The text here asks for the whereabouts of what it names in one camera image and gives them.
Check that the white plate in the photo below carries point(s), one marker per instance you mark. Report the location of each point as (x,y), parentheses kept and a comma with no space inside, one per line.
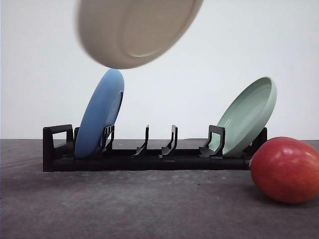
(127,34)

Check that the blue plate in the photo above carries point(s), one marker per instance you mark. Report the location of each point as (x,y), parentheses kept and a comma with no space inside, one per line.
(101,112)

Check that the black plastic dish rack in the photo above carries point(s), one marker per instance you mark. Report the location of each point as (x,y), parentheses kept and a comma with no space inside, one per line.
(60,141)

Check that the red pomegranate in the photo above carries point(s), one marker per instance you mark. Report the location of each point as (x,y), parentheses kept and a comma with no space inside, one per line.
(286,170)

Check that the green plate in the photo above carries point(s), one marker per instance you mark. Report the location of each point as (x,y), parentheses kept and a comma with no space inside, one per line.
(247,117)

